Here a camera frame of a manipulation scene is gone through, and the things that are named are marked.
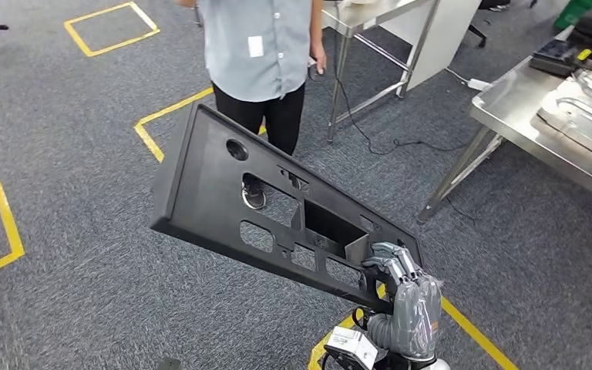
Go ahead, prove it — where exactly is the long black floor cable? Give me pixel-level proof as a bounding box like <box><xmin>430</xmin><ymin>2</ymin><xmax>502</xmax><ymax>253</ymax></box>
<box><xmin>308</xmin><ymin>0</ymin><xmax>471</xmax><ymax>156</ymax></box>

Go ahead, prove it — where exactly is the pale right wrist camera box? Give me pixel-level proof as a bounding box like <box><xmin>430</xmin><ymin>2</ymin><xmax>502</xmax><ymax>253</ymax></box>
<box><xmin>325</xmin><ymin>326</ymin><xmax>378</xmax><ymax>370</ymax></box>

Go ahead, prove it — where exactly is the person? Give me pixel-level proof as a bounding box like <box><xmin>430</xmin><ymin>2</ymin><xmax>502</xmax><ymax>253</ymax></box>
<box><xmin>176</xmin><ymin>0</ymin><xmax>328</xmax><ymax>210</ymax></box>

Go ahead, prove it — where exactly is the black office chair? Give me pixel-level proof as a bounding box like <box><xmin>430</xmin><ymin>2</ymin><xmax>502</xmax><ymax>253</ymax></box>
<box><xmin>466</xmin><ymin>0</ymin><xmax>512</xmax><ymax>49</ymax></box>

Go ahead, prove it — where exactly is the green object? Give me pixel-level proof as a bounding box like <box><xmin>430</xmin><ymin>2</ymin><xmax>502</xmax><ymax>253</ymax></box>
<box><xmin>553</xmin><ymin>0</ymin><xmax>592</xmax><ymax>31</ymax></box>

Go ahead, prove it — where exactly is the steel side table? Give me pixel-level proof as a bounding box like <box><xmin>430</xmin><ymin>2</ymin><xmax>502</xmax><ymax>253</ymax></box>
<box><xmin>321</xmin><ymin>0</ymin><xmax>483</xmax><ymax>143</ymax></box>

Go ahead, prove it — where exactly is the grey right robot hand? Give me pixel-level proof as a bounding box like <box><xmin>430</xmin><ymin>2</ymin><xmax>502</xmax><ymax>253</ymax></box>
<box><xmin>361</xmin><ymin>241</ymin><xmax>444</xmax><ymax>361</ymax></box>

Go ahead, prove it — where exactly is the black device with yellow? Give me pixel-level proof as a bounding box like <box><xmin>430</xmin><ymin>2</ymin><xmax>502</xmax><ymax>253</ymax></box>
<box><xmin>529</xmin><ymin>39</ymin><xmax>592</xmax><ymax>79</ymax></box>

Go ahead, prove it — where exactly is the stainless steel workbench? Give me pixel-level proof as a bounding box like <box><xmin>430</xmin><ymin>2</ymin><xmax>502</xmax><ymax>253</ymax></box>
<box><xmin>417</xmin><ymin>25</ymin><xmax>592</xmax><ymax>226</ymax></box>

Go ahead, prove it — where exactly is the person's left hand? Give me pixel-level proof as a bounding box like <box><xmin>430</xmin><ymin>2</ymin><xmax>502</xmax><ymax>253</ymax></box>
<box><xmin>309</xmin><ymin>42</ymin><xmax>328</xmax><ymax>76</ymax></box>

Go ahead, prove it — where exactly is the stamped sheet metal part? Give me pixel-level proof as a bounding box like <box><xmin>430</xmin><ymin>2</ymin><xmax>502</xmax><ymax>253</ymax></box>
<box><xmin>536</xmin><ymin>69</ymin><xmax>592</xmax><ymax>172</ymax></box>

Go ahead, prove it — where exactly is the black plastic panel part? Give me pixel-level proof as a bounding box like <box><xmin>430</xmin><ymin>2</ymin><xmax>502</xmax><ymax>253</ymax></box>
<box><xmin>149</xmin><ymin>103</ymin><xmax>424</xmax><ymax>315</ymax></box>

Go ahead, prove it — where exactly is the white board panel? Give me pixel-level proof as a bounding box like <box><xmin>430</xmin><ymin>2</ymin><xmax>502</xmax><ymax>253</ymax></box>
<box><xmin>395</xmin><ymin>0</ymin><xmax>483</xmax><ymax>93</ymax></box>

